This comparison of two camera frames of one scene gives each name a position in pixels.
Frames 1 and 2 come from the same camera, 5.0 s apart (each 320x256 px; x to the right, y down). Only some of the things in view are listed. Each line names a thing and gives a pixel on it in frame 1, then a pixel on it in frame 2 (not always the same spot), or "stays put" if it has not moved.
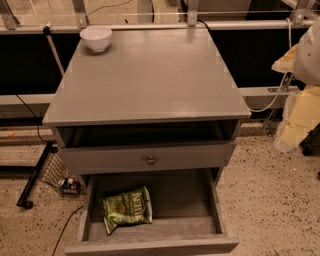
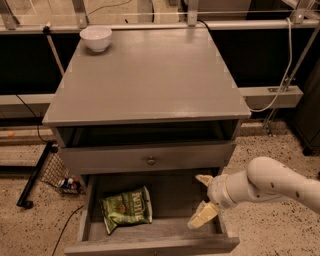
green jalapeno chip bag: [131, 208] stays put
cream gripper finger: [287, 62] -> [206, 179]
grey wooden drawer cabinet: [149, 124] stays put
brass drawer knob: [151, 160] stays put
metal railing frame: [9, 23] stays put
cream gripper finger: [301, 113] -> [203, 213]
